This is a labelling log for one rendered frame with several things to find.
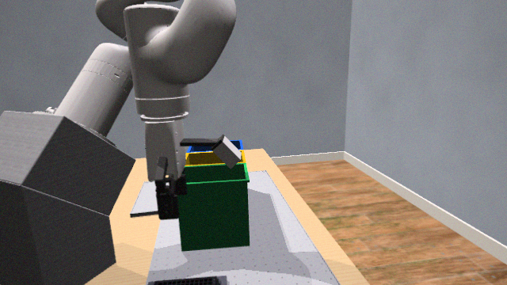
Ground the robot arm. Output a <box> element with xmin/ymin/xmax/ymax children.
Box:
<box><xmin>33</xmin><ymin>0</ymin><xmax>242</xmax><ymax>169</ymax></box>

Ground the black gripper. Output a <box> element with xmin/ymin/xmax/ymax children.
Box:
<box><xmin>141</xmin><ymin>112</ymin><xmax>189</xmax><ymax>220</ymax></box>

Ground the green bin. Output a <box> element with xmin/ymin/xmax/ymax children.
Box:
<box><xmin>178</xmin><ymin>163</ymin><xmax>250</xmax><ymax>252</ymax></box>

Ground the yellow bin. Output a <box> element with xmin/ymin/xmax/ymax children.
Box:
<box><xmin>185</xmin><ymin>150</ymin><xmax>246</xmax><ymax>166</ymax></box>

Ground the blue open bin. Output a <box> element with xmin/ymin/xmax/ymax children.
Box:
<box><xmin>187</xmin><ymin>140</ymin><xmax>243</xmax><ymax>153</ymax></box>

